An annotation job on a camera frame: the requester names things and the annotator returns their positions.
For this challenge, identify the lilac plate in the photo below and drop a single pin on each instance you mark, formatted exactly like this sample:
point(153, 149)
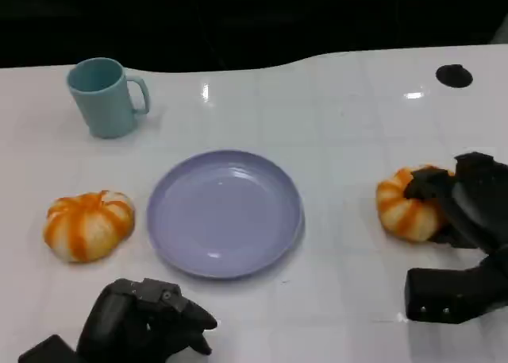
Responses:
point(222, 214)

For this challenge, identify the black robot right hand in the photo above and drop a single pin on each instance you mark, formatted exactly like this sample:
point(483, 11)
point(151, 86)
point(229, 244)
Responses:
point(480, 204)

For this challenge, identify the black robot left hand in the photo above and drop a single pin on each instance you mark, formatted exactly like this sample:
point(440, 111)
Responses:
point(119, 323)

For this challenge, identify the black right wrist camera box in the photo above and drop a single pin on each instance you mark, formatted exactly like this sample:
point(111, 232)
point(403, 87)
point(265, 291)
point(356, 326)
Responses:
point(436, 295)

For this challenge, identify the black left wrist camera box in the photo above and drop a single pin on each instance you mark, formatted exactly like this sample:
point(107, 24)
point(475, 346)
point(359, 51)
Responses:
point(47, 351)

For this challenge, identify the orange white toy bread roll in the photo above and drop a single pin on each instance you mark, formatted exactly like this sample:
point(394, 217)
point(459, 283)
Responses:
point(87, 228)
point(401, 216)

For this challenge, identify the pale green mug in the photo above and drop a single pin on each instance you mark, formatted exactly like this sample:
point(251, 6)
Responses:
point(105, 110)

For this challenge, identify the black round table grommet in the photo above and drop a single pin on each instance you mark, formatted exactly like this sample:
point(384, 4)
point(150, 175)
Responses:
point(453, 76)

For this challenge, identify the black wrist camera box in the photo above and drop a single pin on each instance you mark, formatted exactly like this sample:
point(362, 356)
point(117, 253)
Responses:
point(436, 295)
point(47, 351)

